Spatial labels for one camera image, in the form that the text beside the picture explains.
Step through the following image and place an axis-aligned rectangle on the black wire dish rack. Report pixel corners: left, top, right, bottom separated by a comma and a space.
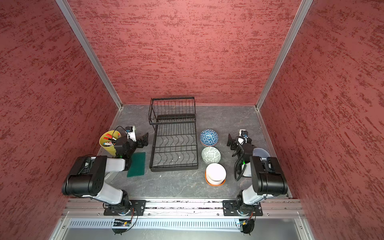
149, 97, 199, 172

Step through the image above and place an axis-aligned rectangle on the white ceramic bowl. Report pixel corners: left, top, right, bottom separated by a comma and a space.
206, 163, 227, 181

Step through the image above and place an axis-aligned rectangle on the blue patterned bowl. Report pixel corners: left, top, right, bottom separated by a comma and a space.
200, 129, 219, 147

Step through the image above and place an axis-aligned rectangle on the aluminium front rail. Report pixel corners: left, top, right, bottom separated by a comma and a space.
60, 198, 306, 219

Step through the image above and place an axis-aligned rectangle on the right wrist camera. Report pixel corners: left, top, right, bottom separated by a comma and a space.
239, 129, 252, 144

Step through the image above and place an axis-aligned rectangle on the yellow utensil cup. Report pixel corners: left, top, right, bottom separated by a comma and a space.
99, 131, 121, 156

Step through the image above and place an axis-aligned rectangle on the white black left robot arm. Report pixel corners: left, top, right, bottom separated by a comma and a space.
62, 128, 149, 216

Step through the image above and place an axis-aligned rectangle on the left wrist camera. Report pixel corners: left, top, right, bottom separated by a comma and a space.
125, 126, 137, 142

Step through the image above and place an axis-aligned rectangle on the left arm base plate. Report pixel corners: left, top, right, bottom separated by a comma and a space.
104, 200, 147, 217

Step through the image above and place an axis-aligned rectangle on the orange plastic bowl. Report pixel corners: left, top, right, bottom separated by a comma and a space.
205, 174, 226, 187

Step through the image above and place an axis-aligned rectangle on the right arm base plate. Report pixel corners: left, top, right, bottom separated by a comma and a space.
222, 200, 263, 217

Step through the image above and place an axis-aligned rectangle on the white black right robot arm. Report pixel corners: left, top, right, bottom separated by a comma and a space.
223, 131, 288, 217

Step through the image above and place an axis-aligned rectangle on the light blue mug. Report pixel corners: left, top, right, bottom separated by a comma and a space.
253, 148, 270, 159

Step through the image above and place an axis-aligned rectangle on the grey green patterned bowl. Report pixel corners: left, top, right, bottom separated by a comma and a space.
202, 147, 221, 165

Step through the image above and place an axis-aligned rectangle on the green sponge cloth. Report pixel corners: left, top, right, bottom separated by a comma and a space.
127, 152, 146, 178

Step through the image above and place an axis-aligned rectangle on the red handled tool in cup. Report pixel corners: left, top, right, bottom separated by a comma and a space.
104, 134, 117, 144

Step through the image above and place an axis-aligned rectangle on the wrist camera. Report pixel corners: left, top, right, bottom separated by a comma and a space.
239, 129, 252, 144
125, 126, 137, 142

